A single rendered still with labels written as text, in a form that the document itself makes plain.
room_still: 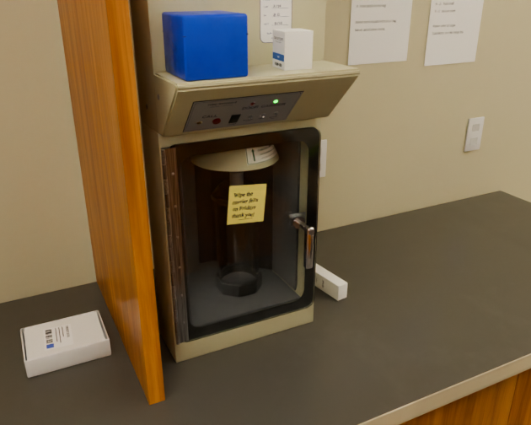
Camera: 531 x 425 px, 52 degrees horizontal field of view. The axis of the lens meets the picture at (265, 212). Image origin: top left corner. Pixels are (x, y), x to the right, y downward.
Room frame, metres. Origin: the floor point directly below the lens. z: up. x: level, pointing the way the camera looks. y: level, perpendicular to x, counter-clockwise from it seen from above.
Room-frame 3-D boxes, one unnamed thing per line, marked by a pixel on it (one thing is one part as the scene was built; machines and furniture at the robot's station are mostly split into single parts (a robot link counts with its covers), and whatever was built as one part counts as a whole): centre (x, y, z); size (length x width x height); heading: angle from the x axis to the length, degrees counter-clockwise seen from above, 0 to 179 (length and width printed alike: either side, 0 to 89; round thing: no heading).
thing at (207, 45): (0.86, 0.09, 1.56); 0.10 x 0.10 x 0.09; 27
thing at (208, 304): (0.95, 0.03, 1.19); 0.30 x 0.01 x 0.40; 116
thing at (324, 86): (0.90, 0.01, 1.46); 0.32 x 0.12 x 0.10; 117
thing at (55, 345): (0.92, 0.41, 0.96); 0.16 x 0.12 x 0.04; 116
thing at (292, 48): (0.93, -0.04, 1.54); 0.05 x 0.05 x 0.06; 22
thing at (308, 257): (0.97, -0.08, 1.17); 0.05 x 0.03 x 0.10; 26
